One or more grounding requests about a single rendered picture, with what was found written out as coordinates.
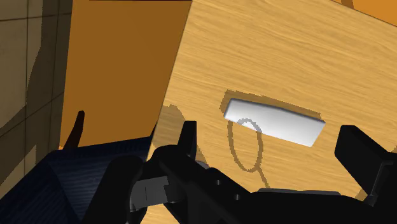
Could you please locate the white flat rectangular block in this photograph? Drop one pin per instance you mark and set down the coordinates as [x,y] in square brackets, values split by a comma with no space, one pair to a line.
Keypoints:
[276,122]

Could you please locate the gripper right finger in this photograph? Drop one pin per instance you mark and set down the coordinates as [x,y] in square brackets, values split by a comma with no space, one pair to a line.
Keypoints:
[363,155]

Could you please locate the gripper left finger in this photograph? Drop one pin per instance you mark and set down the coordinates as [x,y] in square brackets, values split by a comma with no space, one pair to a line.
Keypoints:
[189,173]

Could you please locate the dark blue robot stand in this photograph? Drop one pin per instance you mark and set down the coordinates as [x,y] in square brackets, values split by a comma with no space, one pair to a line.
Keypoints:
[46,186]

